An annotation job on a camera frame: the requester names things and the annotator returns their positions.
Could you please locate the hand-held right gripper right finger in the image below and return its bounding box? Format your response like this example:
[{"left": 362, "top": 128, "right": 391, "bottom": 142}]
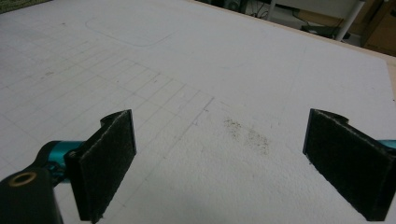
[{"left": 303, "top": 107, "right": 396, "bottom": 222}]

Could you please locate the black flat device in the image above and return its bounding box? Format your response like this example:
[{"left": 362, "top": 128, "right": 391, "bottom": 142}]
[{"left": 301, "top": 23, "right": 343, "bottom": 40}]

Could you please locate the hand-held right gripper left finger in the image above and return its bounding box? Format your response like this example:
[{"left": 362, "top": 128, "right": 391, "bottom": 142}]
[{"left": 64, "top": 108, "right": 137, "bottom": 224}]

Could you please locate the brown cardboard box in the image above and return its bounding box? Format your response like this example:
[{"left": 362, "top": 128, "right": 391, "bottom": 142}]
[{"left": 361, "top": 0, "right": 396, "bottom": 58}]

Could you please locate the black computer tower with fan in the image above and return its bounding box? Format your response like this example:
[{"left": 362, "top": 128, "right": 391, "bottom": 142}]
[{"left": 225, "top": 0, "right": 249, "bottom": 12}]

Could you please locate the white desk leg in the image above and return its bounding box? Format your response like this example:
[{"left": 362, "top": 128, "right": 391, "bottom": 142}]
[
  {"left": 335, "top": 0, "right": 367, "bottom": 42},
  {"left": 265, "top": 0, "right": 278, "bottom": 21}
]

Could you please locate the green woven basket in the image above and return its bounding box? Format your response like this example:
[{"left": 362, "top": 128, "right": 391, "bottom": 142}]
[{"left": 0, "top": 0, "right": 52, "bottom": 15}]

